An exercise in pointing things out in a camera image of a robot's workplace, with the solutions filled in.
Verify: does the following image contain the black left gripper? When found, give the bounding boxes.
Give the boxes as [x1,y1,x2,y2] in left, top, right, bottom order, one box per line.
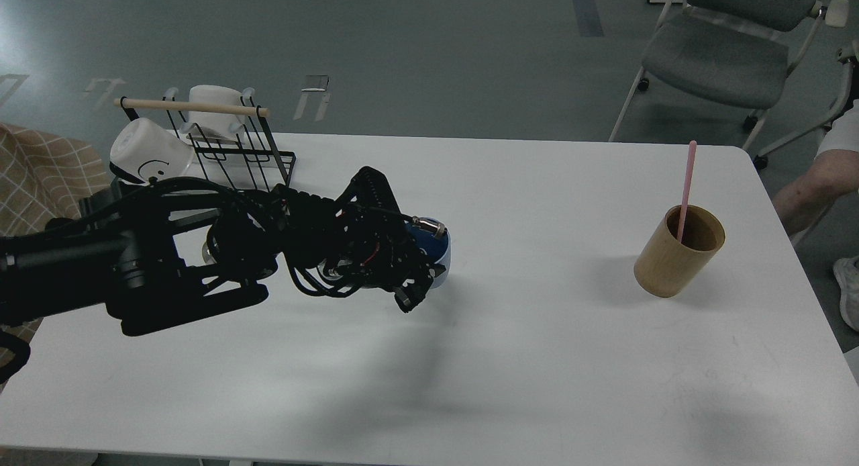
[315,166,436,314]

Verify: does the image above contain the blue plastic cup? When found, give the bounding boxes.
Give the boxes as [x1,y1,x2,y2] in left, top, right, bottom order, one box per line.
[405,216,452,289]

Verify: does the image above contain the pink chopstick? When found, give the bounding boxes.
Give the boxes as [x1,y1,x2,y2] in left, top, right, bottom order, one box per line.
[676,140,699,244]

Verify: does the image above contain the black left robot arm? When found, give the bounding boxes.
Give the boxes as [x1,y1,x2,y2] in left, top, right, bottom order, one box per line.
[2,167,450,336]

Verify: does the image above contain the white mug on rack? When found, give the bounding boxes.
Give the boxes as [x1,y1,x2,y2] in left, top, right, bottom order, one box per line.
[180,85,249,142]

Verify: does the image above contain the white smiley mug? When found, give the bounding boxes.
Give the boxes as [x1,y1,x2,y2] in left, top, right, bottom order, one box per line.
[109,118,193,185]

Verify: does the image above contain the beige checkered cloth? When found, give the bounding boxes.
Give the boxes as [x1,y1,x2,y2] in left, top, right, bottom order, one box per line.
[0,122,111,349]

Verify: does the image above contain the grey office chair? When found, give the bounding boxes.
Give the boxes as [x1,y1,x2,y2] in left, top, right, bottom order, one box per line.
[609,0,850,150]

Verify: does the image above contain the white sneaker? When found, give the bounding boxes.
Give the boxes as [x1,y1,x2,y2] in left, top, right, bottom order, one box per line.
[832,256,858,332]

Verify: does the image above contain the black wire cup rack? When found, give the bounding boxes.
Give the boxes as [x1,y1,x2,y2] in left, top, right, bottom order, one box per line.
[114,92,297,191]

